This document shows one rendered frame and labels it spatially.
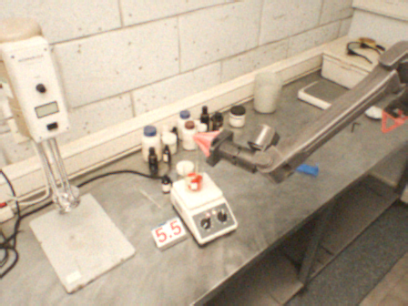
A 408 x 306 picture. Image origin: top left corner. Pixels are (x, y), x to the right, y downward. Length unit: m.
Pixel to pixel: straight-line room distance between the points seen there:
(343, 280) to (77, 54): 1.60
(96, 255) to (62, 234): 0.14
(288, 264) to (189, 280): 0.96
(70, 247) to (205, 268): 0.39
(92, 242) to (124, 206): 0.16
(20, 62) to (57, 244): 0.57
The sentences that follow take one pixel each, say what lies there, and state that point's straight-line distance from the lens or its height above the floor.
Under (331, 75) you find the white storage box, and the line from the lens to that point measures 1.99.
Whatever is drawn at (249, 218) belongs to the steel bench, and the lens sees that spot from 1.13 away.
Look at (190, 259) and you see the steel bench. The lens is 1.02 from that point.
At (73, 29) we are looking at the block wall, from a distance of 1.16.
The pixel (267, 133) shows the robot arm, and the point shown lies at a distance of 0.92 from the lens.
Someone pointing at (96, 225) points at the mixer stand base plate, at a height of 0.76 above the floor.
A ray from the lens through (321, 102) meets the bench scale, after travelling 1.72.
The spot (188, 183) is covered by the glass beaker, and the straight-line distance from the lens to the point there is 1.04.
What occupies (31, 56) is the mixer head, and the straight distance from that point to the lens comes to 0.72.
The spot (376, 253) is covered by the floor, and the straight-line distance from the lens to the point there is 2.18.
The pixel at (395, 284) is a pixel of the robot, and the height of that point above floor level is 0.36.
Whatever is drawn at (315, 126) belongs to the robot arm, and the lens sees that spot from 0.87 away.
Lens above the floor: 1.59
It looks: 38 degrees down
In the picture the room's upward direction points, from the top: 1 degrees clockwise
